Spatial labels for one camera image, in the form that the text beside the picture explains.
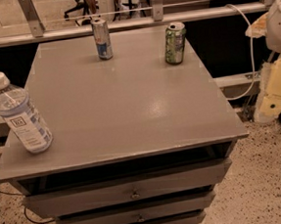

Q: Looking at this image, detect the black office chair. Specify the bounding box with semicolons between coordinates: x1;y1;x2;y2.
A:
64;0;98;21

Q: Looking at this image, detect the middle grey drawer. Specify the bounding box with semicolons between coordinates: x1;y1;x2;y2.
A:
56;189;215;224

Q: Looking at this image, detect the silver blue redbull can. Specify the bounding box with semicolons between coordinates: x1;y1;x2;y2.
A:
91;19;113;60

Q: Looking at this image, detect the black floor cable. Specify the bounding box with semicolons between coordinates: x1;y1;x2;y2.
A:
0;185;56;224

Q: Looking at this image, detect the green soda can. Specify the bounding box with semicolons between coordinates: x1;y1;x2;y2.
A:
164;22;186;65

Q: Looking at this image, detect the clear blue-label plastic bottle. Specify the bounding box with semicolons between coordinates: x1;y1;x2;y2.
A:
0;72;53;154

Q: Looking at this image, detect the metal railing frame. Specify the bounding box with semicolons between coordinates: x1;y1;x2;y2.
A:
0;0;275;47

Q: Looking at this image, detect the grey drawer cabinet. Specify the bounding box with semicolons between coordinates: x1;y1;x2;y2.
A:
0;19;258;224

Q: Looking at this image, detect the white cable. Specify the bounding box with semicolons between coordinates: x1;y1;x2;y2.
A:
218;1;260;102

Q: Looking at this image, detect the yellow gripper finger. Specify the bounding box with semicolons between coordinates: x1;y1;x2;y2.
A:
254;55;281;123
246;14;267;38

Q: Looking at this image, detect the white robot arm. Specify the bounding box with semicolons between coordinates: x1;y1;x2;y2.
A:
246;0;281;123

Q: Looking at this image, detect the top grey drawer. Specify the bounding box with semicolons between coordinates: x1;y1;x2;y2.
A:
23;157;231;219

